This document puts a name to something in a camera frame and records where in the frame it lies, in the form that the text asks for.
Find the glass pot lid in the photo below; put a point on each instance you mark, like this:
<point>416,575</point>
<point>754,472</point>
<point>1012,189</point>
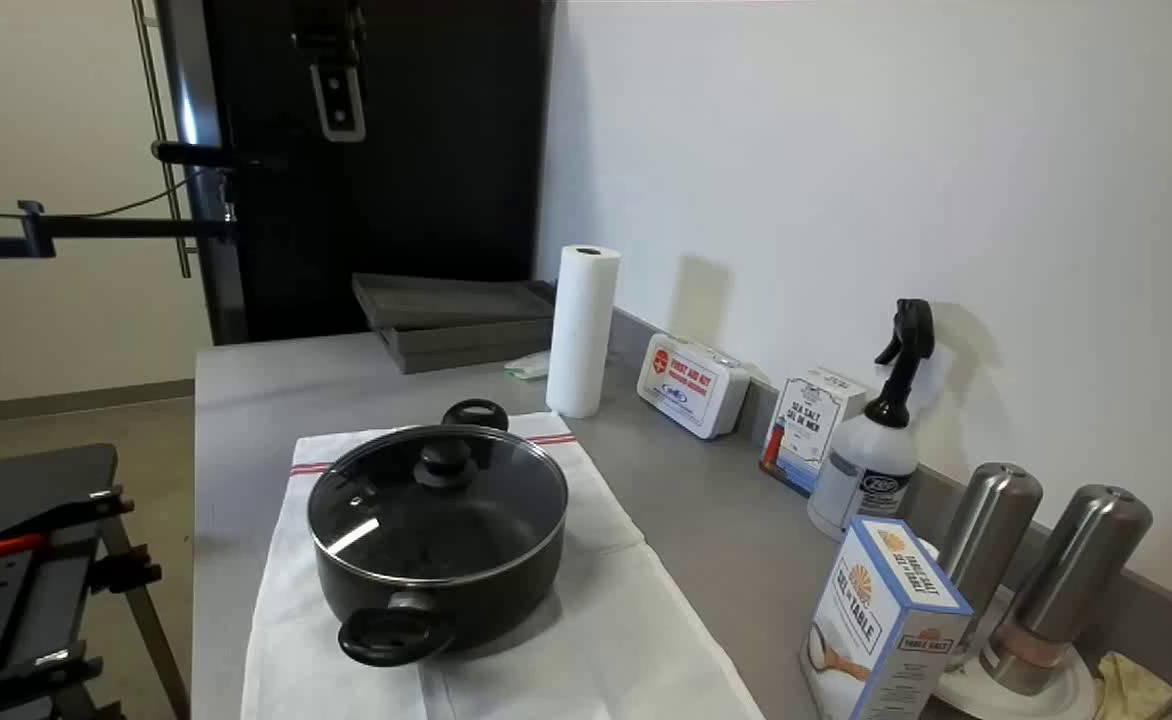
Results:
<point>430,505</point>

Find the black cooking pot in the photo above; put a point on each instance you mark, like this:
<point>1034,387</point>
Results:
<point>388,624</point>

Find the white paper towel roll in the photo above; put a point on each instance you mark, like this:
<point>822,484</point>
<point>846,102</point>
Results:
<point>583,325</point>

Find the white red tissue box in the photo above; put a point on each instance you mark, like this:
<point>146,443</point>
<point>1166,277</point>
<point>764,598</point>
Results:
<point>692,387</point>

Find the grey folded mat stack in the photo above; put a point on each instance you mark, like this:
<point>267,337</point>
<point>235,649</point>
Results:
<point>453,323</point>

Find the white blue carton box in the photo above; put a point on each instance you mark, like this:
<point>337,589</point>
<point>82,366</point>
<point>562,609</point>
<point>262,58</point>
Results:
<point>802,424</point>

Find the white kitchen towel red stripes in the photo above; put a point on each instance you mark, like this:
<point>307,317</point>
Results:
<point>612,643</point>

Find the spray bottle black nozzle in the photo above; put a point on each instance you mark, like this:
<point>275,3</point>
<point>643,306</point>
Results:
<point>873,455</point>

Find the white orange blue carton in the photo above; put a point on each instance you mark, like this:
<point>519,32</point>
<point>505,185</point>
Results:
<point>886,624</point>

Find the steel grinder left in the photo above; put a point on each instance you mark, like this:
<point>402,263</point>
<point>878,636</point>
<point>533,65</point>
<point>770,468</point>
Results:
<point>987,528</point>

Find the steel grinder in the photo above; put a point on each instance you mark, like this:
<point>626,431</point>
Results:
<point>987,528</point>
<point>1086,555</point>

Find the white plate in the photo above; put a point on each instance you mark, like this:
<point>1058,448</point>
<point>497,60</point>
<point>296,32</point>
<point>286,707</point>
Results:
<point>983,697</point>

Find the steel grinder right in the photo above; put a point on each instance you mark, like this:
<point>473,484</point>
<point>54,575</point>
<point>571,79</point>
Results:
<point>1086,555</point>

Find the black perforated work table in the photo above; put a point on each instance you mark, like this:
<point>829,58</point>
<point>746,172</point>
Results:
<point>47,667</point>

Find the yellow cloth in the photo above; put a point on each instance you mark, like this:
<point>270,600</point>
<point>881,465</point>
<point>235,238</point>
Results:
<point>1131,691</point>

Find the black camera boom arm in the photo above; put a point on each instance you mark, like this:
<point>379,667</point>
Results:
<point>42,232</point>

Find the red handled black clamp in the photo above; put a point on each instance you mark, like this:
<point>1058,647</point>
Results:
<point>38,528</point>

